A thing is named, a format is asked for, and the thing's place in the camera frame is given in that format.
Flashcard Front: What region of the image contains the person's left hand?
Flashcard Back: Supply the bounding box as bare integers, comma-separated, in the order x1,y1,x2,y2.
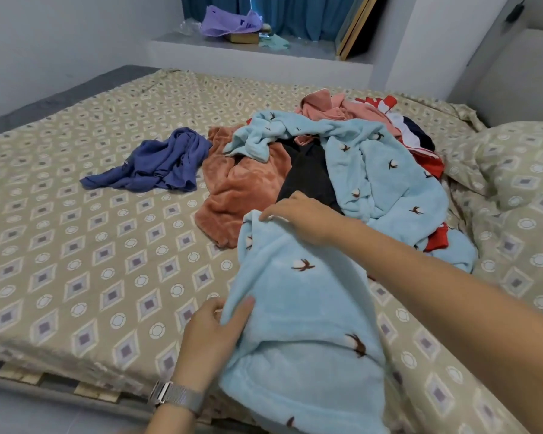
171,295,256,393

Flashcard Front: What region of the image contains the person's right hand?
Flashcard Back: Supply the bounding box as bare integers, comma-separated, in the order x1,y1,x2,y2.
259,191,365,247

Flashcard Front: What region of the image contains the light blue fleece garment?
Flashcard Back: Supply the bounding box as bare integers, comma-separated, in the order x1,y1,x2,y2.
218,209,390,434

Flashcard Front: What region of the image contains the person's right forearm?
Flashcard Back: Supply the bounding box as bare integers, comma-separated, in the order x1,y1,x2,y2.
351,218,543,434

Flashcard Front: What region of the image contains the person's left forearm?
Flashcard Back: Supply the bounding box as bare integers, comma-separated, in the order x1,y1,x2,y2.
145,400,201,434

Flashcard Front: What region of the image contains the orange fleece garment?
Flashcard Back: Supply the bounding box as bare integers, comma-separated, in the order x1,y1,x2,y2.
195,125,295,249

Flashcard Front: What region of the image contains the black garment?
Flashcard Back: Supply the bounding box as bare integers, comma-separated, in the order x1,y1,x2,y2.
276,137,345,216

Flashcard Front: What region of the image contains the silver mesh wristwatch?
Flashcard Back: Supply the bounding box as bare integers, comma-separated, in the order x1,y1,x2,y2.
148,380,205,417

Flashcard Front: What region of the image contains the light blue fleece pajama top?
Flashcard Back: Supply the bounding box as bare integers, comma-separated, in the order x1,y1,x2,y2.
223,110,479,274

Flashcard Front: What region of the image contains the pink garment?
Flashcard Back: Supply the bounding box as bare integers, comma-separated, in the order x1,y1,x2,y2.
294,89,403,146

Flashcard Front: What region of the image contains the blue purple shirt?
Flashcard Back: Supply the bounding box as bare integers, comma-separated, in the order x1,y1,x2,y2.
80,127,213,193

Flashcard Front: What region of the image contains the red white patterned garment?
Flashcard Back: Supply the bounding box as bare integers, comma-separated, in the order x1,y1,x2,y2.
353,95,449,253

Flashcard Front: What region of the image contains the navy white garment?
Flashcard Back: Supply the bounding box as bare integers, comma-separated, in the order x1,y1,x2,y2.
387,112,436,153

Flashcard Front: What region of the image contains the patterned beige bed sheet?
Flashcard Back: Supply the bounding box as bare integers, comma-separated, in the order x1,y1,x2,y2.
0,68,543,434

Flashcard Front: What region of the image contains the mint green cloth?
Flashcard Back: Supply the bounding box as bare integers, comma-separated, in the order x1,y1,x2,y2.
258,33,291,50

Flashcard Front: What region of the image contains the purple plastic bag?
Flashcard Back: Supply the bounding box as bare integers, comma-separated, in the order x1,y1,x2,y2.
200,5,263,38

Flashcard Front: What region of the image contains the teal curtain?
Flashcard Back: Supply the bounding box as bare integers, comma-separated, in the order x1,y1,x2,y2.
181,0,360,42

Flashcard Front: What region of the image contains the wooden framed board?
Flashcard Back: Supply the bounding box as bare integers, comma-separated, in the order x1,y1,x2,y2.
335,0,381,61

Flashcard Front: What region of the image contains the patterned beige pillow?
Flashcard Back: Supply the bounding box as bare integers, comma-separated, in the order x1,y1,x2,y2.
441,120,543,213

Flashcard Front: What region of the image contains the grey mattress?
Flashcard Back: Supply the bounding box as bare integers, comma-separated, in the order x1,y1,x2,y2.
0,65,160,141

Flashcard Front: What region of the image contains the grey padded headboard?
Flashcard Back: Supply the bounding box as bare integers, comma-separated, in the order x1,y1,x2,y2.
447,15,543,128

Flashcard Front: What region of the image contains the wooden slatted bed frame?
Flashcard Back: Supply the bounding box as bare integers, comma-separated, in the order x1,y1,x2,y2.
0,362,227,427

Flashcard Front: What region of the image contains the black wall plug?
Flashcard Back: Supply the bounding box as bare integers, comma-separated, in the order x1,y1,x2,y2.
507,0,530,24

